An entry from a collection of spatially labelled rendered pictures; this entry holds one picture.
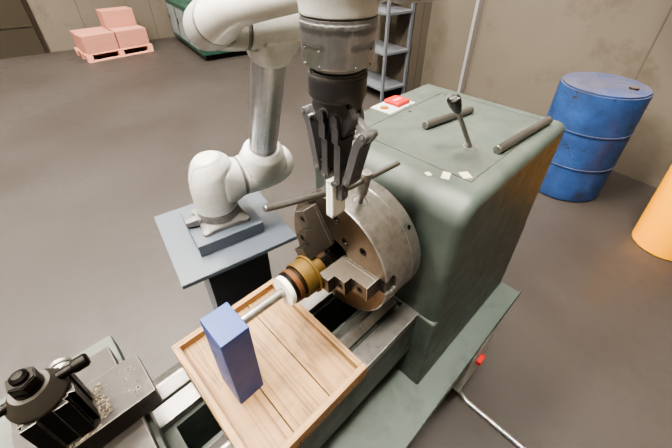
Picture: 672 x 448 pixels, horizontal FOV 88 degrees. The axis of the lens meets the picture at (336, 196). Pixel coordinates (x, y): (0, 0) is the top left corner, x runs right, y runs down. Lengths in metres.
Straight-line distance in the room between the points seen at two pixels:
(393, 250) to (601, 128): 2.45
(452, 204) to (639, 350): 1.83
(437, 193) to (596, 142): 2.37
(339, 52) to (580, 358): 2.07
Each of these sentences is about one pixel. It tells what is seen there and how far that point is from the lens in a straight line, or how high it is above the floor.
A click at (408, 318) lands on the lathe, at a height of 0.87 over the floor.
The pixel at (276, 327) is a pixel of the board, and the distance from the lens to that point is 0.97.
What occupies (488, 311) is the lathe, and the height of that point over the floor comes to 0.54.
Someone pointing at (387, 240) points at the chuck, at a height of 1.18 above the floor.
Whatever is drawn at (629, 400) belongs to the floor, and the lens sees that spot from 2.27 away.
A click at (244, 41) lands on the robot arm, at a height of 1.49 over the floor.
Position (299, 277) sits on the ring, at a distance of 0.76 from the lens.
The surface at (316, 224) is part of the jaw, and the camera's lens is 0.80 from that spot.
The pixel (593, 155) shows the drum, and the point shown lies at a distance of 3.13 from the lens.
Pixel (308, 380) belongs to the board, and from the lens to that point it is 0.90.
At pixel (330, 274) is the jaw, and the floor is 1.10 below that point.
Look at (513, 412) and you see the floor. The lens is 1.98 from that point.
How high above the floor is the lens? 1.69
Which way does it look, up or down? 37 degrees down
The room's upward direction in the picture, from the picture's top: straight up
